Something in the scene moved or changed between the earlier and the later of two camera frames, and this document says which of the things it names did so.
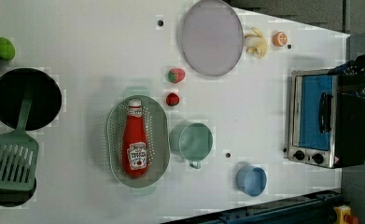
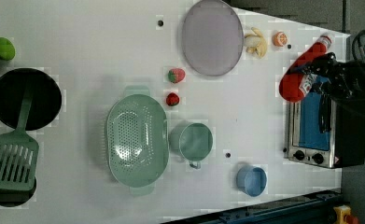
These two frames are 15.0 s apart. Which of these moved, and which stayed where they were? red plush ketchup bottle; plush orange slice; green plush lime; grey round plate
Moved: red plush ketchup bottle
Stayed: plush orange slice; green plush lime; grey round plate
